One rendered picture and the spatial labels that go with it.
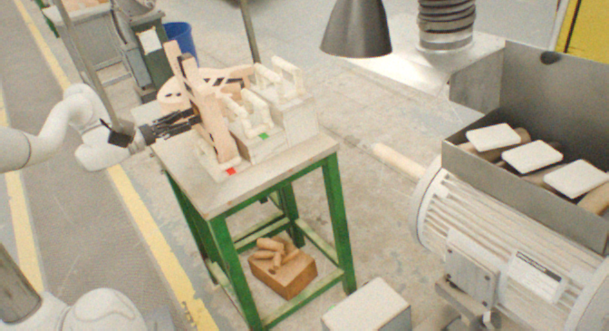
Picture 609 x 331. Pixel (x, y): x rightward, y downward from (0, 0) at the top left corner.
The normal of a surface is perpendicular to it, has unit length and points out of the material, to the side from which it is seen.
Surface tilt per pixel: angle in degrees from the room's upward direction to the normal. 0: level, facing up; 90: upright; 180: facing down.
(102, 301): 6
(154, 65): 90
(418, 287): 0
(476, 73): 90
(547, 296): 62
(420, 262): 0
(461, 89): 90
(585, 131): 90
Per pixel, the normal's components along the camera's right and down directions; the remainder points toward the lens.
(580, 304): -0.79, -0.04
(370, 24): 0.27, 0.21
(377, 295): -0.16, -0.80
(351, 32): -0.29, 0.19
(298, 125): 0.51, 0.43
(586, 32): -0.82, 0.44
